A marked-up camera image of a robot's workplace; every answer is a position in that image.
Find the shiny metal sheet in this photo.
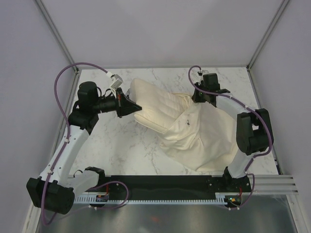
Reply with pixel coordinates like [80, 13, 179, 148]
[36, 195, 298, 233]

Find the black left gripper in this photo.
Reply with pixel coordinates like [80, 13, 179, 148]
[92, 87, 141, 118]

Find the white slotted cable duct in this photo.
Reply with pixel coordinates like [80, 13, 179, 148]
[74, 193, 241, 205]

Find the cream pillow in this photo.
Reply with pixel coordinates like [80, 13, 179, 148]
[130, 78, 193, 133]

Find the aluminium frame post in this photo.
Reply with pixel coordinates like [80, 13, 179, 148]
[246, 0, 291, 71]
[34, 0, 75, 64]

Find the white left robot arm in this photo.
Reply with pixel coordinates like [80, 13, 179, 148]
[26, 81, 142, 215]

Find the left aluminium frame post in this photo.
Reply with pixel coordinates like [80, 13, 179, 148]
[34, 0, 75, 64]

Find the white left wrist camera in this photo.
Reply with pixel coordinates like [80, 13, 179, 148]
[106, 71, 123, 97]

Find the cream satin pillowcase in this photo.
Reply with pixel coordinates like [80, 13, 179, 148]
[158, 93, 238, 172]

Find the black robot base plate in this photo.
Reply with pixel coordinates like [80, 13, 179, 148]
[98, 175, 251, 200]

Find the right aluminium frame post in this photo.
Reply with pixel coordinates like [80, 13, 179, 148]
[246, 0, 291, 71]

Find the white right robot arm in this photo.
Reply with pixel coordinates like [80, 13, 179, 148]
[192, 71, 274, 192]

